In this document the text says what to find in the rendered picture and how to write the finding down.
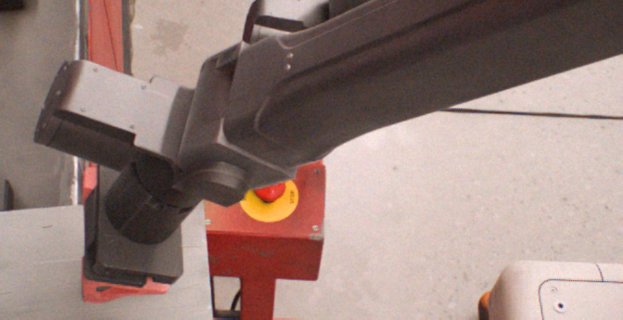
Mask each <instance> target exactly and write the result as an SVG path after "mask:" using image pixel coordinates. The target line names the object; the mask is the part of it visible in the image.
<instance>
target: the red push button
mask: <svg viewBox="0 0 623 320"><path fill-rule="evenodd" d="M253 191H254V193H255V194H256V195H257V196H258V197H259V198H260V199H261V200H262V201H263V203H266V204H272V203H273V202H274V201H275V200H276V199H278V198H281V197H282V196H283V195H284V194H285V192H286V182H284V183H281V184H276V185H273V186H266V187H264V188H260V189H254V190H253Z"/></svg>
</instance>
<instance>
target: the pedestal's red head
mask: <svg viewBox="0 0 623 320"><path fill-rule="evenodd" d="M291 181H292V182H293V183H294V184H295V186H296V188H297V190H298V193H299V199H298V204H297V207H296V209H295V210H294V211H293V212H292V213H291V214H290V215H289V216H287V217H286V218H285V219H283V220H280V221H276V222H262V221H259V220H256V219H254V218H252V217H251V216H249V215H248V214H247V213H246V212H245V211H243V209H242V208H241V206H240V203H239V202H238V203H236V204H235V205H233V206H230V207H228V208H225V207H223V206H220V205H218V204H215V203H212V202H209V201H208V200H205V199H203V209H204V220H205V230H206V242H207V253H208V264H209V275H211V276H229V277H246V278H264V279H282V280H299V281H317V280H318V278H319V273H320V266H321V260H322V255H323V249H324V234H325V190H326V168H325V164H323V159H321V160H318V161H316V162H311V163H308V164H304V165H301V167H298V168H297V173H296V178H295V180H291Z"/></svg>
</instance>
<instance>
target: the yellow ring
mask: <svg viewBox="0 0 623 320"><path fill-rule="evenodd" d="M298 199H299V193H298V190H297V188H296V186H295V184H294V183H293V182H292V181H287V182H286V192H285V194H284V195H283V196H282V197H281V198H278V199H276V200H275V201H274V202H273V203H272V204H266V203H263V201H262V200H261V199H260V198H259V197H258V196H257V195H256V194H255V193H254V191H253V190H249V191H248V192H247V194H246V197H245V198H243V199H242V200H240V202H239V203H240V206H241V208H242V209H243V211H245V212H246V213H247V214H248V215H249V216H251V217H252V218H254V219H256V220H259V221H262V222H276V221H280V220H283V219H285V218H286V217H287V216H289V215H290V214H291V213H292V212H293V211H294V210H295V209H296V207H297V204H298Z"/></svg>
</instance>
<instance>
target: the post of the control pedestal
mask: <svg viewBox="0 0 623 320"><path fill-rule="evenodd" d="M275 280H276V279H264V278H246V277H240V320H273V307H274V293H275Z"/></svg>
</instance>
